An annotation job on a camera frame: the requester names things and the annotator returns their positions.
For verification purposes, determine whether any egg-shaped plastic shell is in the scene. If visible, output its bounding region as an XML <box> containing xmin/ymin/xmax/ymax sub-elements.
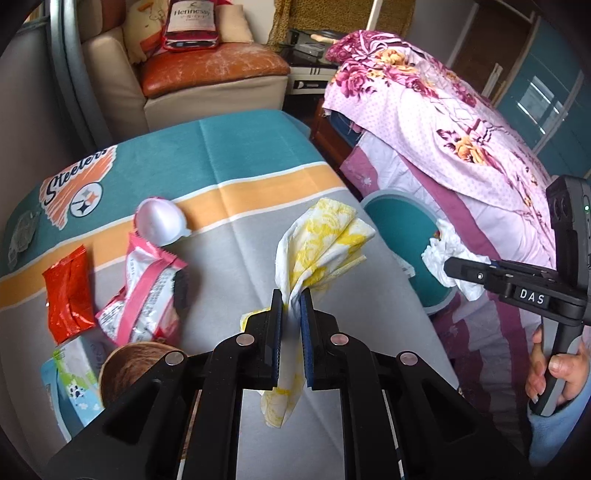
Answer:
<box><xmin>135</xmin><ymin>198</ymin><xmax>192</xmax><ymax>245</ymax></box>

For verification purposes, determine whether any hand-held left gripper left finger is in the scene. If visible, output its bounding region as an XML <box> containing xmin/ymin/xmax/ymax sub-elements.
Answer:
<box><xmin>48</xmin><ymin>288</ymin><xmax>283</xmax><ymax>480</ymax></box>

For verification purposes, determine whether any white tissue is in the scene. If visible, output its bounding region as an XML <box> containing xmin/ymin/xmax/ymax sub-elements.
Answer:
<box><xmin>421</xmin><ymin>219</ymin><xmax>485</xmax><ymax>301</ymax></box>

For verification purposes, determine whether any person's right forearm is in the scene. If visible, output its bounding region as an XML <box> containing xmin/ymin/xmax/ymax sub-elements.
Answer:
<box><xmin>526</xmin><ymin>397</ymin><xmax>591</xmax><ymax>467</ymax></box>

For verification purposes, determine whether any wooden door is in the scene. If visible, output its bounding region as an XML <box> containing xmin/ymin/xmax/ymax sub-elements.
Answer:
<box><xmin>450</xmin><ymin>0</ymin><xmax>539</xmax><ymax>109</ymax></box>

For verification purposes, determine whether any brown round bowl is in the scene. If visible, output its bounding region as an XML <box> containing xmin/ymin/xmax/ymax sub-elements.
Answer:
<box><xmin>98</xmin><ymin>342</ymin><xmax>169</xmax><ymax>411</ymax></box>

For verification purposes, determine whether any beige armchair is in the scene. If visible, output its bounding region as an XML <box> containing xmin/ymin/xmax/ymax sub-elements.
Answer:
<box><xmin>81</xmin><ymin>0</ymin><xmax>289</xmax><ymax>134</ymax></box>

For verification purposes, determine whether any yellow floral paper napkin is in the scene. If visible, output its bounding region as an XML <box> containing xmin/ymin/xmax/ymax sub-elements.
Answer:
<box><xmin>240</xmin><ymin>198</ymin><xmax>377</xmax><ymax>430</ymax></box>

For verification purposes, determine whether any blue green tissue pack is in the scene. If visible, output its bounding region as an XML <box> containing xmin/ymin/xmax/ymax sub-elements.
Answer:
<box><xmin>39</xmin><ymin>335</ymin><xmax>118</xmax><ymax>441</ymax></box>

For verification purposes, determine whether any crumpled clear plastic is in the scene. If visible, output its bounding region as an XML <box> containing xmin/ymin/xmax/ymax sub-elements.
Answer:
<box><xmin>7</xmin><ymin>210</ymin><xmax>40</xmax><ymax>273</ymax></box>

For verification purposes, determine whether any teal cabinet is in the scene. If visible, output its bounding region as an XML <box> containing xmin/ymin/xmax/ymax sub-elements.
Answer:
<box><xmin>494</xmin><ymin>14</ymin><xmax>591</xmax><ymax>181</ymax></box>

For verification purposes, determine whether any beige pillow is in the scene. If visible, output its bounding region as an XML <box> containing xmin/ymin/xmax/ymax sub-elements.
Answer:
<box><xmin>217</xmin><ymin>4</ymin><xmax>254</xmax><ymax>44</ymax></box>

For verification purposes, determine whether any pink floral quilt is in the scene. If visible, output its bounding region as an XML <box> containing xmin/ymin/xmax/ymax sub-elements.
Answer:
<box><xmin>322</xmin><ymin>30</ymin><xmax>555</xmax><ymax>268</ymax></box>

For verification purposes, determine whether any orange leather seat cushion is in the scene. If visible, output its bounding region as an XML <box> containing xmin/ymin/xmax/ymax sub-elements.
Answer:
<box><xmin>140</xmin><ymin>41</ymin><xmax>291</xmax><ymax>99</ymax></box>

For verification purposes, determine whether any pink white snack packet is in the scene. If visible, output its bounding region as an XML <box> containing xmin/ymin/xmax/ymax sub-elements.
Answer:
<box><xmin>95</xmin><ymin>231</ymin><xmax>189</xmax><ymax>348</ymax></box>

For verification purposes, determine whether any red snack packet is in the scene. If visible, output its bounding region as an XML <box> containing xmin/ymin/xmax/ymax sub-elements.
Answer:
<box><xmin>41</xmin><ymin>244</ymin><xmax>97</xmax><ymax>344</ymax></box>

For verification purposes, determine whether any black media stand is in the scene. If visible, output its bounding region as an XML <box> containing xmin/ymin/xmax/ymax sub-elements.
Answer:
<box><xmin>281</xmin><ymin>28</ymin><xmax>345</xmax><ymax>112</ymax></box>

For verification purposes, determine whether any grey partition panel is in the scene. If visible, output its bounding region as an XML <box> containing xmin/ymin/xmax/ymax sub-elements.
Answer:
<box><xmin>0</xmin><ymin>32</ymin><xmax>116</xmax><ymax>222</ymax></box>

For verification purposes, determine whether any yellow cartoon pillow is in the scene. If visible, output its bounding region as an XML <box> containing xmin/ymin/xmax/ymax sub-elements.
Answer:
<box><xmin>124</xmin><ymin>0</ymin><xmax>169</xmax><ymax>65</ymax></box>

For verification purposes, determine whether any teal plastic trash bin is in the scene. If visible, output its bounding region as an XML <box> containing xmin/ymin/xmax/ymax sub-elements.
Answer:
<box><xmin>360</xmin><ymin>191</ymin><xmax>462</xmax><ymax>315</ymax></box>

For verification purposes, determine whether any bottle-shaped printed pillow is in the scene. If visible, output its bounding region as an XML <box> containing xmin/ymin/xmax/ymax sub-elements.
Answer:
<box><xmin>161</xmin><ymin>0</ymin><xmax>221</xmax><ymax>51</ymax></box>

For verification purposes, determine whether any leopard print cloth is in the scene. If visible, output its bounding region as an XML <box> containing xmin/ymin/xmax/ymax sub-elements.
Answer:
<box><xmin>268</xmin><ymin>0</ymin><xmax>414</xmax><ymax>51</ymax></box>

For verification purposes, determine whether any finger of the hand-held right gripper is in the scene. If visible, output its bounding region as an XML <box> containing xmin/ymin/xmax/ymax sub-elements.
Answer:
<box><xmin>489</xmin><ymin>260</ymin><xmax>555</xmax><ymax>281</ymax></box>
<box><xmin>444</xmin><ymin>256</ymin><xmax>513</xmax><ymax>295</ymax></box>

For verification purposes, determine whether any teal orange grey printed tablecloth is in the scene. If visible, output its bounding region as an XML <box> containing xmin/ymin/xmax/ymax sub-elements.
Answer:
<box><xmin>0</xmin><ymin>110</ymin><xmax>462</xmax><ymax>462</ymax></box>

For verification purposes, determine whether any person's right hand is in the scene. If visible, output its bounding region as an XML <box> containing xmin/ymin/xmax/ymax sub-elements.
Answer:
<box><xmin>525</xmin><ymin>325</ymin><xmax>589</xmax><ymax>407</ymax></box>

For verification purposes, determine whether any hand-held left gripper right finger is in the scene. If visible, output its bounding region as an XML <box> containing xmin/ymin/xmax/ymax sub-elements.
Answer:
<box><xmin>299</xmin><ymin>292</ymin><xmax>532</xmax><ymax>480</ymax></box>

